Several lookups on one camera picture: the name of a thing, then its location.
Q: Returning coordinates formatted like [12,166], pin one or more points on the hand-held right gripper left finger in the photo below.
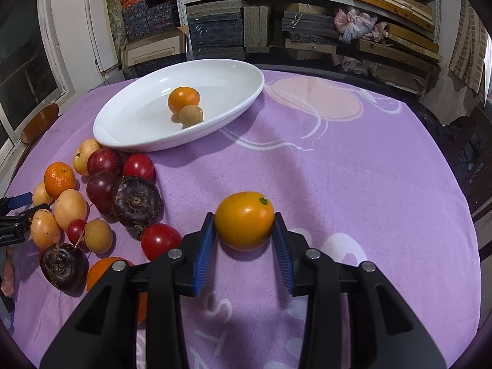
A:
[203,253]

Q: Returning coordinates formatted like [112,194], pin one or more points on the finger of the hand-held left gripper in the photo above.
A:
[15,223]
[21,199]

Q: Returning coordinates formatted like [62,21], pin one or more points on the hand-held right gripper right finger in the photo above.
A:
[282,257]

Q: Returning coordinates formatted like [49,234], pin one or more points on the orange yellow tomato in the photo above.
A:
[244,221]
[183,99]

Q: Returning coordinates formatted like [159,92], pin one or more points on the dark water chestnut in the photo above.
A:
[62,266]
[135,201]

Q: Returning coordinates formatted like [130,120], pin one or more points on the small red cherry tomato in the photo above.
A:
[76,230]

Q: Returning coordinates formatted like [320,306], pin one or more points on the dark purple plum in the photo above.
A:
[99,194]

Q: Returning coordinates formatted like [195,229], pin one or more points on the red plum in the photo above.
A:
[103,161]

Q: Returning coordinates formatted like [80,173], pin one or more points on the white oval plate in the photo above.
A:
[134,123]

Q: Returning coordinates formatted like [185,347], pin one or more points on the person's left hand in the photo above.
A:
[8,273]

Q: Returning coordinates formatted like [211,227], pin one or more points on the light brown wooden chair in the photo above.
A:
[38,123]

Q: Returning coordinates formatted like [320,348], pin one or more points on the purple printed tablecloth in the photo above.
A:
[346,180]

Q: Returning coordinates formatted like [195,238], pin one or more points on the white framed window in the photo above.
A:
[27,65]

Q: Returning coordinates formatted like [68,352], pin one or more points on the white narrow door panel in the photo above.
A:
[98,27]

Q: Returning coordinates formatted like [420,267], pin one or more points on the green marbled panel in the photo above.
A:
[113,27]

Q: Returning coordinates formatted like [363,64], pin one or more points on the dark clothing pile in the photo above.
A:
[442,130]

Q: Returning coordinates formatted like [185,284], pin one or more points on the torn brown cardboard boxes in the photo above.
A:
[392,73]

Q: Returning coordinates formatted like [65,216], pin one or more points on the stack of blue patterned boxes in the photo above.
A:
[152,19]

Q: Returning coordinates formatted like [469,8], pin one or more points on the stack of dark blue boxes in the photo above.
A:
[215,30]

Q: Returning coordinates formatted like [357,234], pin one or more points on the dark wooden chair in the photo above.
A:
[480,142]

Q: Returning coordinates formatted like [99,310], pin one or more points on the stack of dark grey boxes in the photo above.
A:
[307,27]

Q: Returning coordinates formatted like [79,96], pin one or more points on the olive green upright box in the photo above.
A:
[256,27]

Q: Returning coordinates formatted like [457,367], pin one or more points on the grey metal shelf rack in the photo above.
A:
[183,19]

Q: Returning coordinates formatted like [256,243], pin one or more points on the pink white cloth bundle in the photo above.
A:
[355,23]

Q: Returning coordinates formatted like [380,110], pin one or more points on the stack of yellow wooden boxes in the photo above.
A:
[403,19]

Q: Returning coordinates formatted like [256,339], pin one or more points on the checkered beige curtain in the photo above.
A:
[469,46]

